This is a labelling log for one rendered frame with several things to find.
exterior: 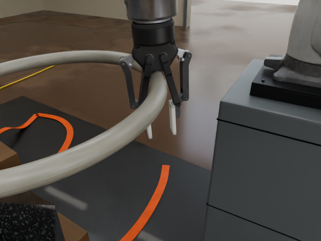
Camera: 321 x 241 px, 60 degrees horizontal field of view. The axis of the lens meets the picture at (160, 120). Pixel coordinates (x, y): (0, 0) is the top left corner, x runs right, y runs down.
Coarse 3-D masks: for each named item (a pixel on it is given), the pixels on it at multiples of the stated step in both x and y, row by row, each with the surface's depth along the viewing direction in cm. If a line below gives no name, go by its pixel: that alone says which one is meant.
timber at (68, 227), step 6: (60, 216) 123; (60, 222) 120; (66, 222) 120; (72, 222) 120; (66, 228) 118; (72, 228) 118; (78, 228) 118; (66, 234) 115; (72, 234) 115; (78, 234) 115; (84, 234) 115; (66, 240) 113; (72, 240) 113; (78, 240) 113; (84, 240) 116
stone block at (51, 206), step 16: (0, 208) 57; (16, 208) 60; (32, 208) 64; (48, 208) 68; (0, 224) 55; (16, 224) 58; (32, 224) 62; (48, 224) 66; (0, 240) 54; (16, 240) 57; (32, 240) 60; (48, 240) 64; (64, 240) 78
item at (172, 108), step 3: (171, 102) 56; (171, 105) 55; (174, 105) 55; (171, 108) 55; (174, 108) 55; (171, 111) 56; (174, 111) 56; (171, 114) 56; (174, 114) 56; (171, 117) 57; (174, 117) 56; (171, 120) 57; (174, 120) 57; (171, 123) 58; (174, 123) 57; (171, 126) 58; (174, 126) 57; (171, 129) 59; (174, 129) 58; (174, 132) 58
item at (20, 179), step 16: (0, 64) 64; (16, 64) 66; (32, 64) 67; (48, 64) 68; (160, 80) 47; (160, 96) 43; (144, 112) 38; (112, 128) 35; (128, 128) 36; (144, 128) 38; (80, 144) 33; (96, 144) 33; (112, 144) 34; (48, 160) 30; (64, 160) 31; (80, 160) 31; (96, 160) 33; (0, 176) 29; (16, 176) 29; (32, 176) 29; (48, 176) 30; (64, 176) 31; (0, 192) 29; (16, 192) 29
